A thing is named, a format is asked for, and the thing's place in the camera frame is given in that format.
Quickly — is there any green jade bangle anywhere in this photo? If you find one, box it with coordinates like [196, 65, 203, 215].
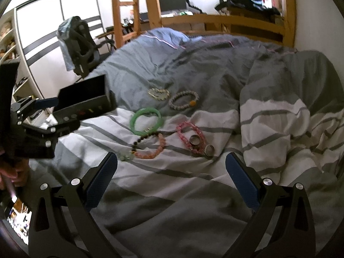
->
[129, 107, 164, 136]

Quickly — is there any pink crystal bracelet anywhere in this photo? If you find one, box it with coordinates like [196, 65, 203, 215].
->
[176, 120, 208, 156]

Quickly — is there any wooden bed frame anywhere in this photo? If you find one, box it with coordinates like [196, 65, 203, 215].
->
[110, 0, 297, 50]

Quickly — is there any dark clothes pile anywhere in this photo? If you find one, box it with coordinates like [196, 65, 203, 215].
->
[215, 0, 281, 19]

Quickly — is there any grey striped duvet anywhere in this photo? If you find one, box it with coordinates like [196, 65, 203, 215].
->
[29, 28, 343, 257]

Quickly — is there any grey garment on chair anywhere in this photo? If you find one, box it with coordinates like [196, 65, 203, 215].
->
[56, 16, 81, 71]

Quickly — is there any black computer monitor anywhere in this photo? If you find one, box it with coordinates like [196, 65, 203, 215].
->
[159, 0, 187, 12]

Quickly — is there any white corner shelf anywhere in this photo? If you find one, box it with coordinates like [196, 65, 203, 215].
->
[1, 8, 43, 103]

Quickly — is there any black office chair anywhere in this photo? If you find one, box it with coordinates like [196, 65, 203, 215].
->
[72, 19, 115, 79]

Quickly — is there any white sliding wardrobe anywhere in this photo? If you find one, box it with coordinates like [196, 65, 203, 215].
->
[16, 0, 104, 98]

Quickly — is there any black jewelry box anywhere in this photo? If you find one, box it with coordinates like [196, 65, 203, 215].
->
[52, 75, 115, 123]

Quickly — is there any wooden desk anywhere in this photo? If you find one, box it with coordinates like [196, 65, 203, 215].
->
[96, 2, 142, 49]

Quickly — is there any wooden ladder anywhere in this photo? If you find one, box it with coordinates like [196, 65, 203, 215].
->
[110, 0, 142, 50]

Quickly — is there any person's left hand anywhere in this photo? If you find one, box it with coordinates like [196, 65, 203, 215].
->
[0, 158, 30, 190]

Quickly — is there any gold bead bracelet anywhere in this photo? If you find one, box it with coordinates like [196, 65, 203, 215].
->
[147, 87, 171, 101]

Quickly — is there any dark and pink bead bracelet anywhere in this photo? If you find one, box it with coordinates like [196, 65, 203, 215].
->
[118, 131, 167, 163]

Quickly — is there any grey bead bracelet orange bead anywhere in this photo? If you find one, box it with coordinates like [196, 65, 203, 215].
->
[169, 90, 199, 111]

